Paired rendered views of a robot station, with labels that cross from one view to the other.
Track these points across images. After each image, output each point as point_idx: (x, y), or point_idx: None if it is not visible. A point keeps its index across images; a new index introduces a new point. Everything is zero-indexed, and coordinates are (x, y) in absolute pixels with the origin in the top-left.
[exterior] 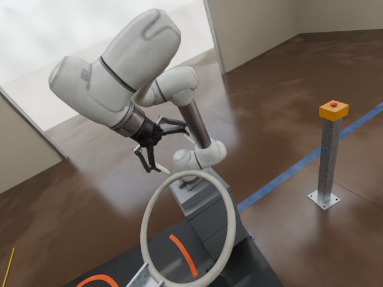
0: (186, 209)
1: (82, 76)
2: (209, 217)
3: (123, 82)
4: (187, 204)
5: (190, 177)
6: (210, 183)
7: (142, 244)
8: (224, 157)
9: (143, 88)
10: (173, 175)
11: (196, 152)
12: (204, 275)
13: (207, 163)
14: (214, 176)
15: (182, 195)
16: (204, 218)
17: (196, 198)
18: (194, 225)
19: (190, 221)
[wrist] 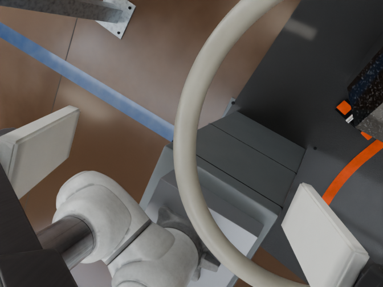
0: (261, 222)
1: None
2: (247, 170)
3: None
4: (249, 224)
5: (184, 241)
6: (176, 189)
7: None
8: (98, 172)
9: None
10: (224, 261)
11: (109, 247)
12: (371, 119)
13: (131, 207)
14: (155, 188)
15: (235, 245)
16: (255, 179)
17: (225, 208)
18: (280, 193)
19: (280, 203)
